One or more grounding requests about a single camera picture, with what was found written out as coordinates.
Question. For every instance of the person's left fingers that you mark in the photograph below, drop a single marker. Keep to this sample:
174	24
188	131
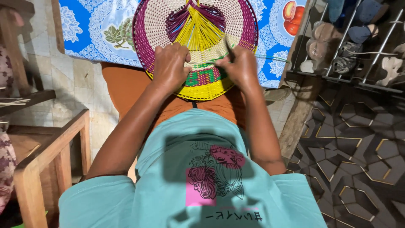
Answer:
174	49

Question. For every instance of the teal printed shirt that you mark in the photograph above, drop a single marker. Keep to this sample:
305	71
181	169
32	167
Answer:
177	196

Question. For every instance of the floral patterned cloth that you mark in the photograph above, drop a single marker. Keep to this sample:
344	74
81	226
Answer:
5	164

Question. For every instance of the pale reed strips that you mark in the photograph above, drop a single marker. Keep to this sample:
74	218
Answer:
14	102

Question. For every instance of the orange trousers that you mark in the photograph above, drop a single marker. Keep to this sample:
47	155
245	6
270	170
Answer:
126	85

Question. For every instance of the person's left hand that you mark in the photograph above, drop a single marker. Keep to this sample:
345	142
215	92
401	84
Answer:
169	69

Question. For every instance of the green plastic weaving strand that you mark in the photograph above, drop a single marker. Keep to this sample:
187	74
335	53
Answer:
269	57

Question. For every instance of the dark wooden shelf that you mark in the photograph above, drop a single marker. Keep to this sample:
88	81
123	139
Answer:
15	57

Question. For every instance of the wooden chair frame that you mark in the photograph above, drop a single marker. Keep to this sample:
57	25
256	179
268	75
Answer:
41	158

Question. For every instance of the wooden table leg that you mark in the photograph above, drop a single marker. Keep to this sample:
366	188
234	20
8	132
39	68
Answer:
297	120

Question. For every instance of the round woven multicoloured fan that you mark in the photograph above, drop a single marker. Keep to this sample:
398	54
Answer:
152	31

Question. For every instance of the blue patterned tablecloth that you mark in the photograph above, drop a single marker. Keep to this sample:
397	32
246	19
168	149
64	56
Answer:
95	28

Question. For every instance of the person's right hand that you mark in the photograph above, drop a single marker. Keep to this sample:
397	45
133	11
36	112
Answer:
242	71

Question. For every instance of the metal shoe rack with shoes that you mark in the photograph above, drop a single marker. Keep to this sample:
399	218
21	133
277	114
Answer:
348	41

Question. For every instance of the dark thin awl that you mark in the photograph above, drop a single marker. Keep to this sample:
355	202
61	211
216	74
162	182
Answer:
229	47

